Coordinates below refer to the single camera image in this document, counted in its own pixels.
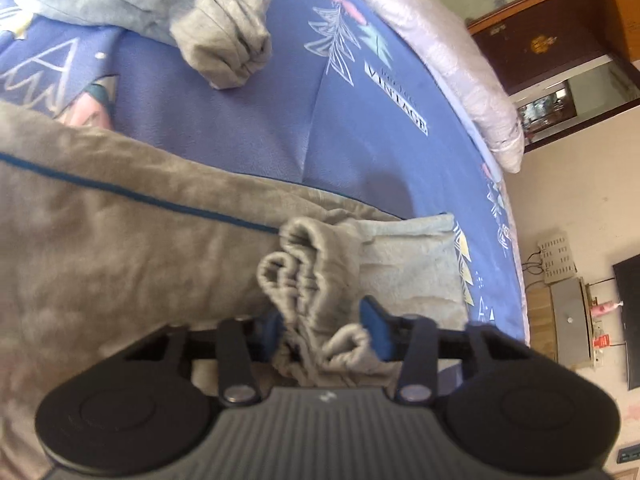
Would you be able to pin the red tag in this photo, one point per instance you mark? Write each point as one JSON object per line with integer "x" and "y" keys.
{"x": 602, "y": 341}

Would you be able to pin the dark power strip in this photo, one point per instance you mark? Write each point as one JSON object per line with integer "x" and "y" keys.
{"x": 629, "y": 455}

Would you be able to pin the pale lilac quilt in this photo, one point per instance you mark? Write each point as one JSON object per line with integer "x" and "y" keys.
{"x": 450, "y": 55}

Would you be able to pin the pink bottle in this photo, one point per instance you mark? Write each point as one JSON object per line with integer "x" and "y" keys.
{"x": 605, "y": 308}

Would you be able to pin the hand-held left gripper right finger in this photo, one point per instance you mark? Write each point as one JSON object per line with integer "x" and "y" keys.
{"x": 377, "y": 332}

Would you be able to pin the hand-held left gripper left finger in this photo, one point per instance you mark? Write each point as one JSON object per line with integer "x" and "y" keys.
{"x": 273, "y": 334}

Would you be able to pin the blue printed bed sheet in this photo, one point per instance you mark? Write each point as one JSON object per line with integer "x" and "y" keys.
{"x": 310, "y": 130}

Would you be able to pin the grey-blue crumpled pants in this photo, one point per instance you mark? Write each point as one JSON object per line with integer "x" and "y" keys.
{"x": 165, "y": 5}

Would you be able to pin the black television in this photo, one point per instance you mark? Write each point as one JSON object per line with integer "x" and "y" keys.
{"x": 629, "y": 320}

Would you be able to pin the grey pants with blue waistband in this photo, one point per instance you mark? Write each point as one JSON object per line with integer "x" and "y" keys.
{"x": 125, "y": 240}

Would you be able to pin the white router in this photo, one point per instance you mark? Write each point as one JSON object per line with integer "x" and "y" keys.
{"x": 557, "y": 257}

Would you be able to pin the dark wooden cabinet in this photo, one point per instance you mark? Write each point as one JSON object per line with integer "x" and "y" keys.
{"x": 560, "y": 45}

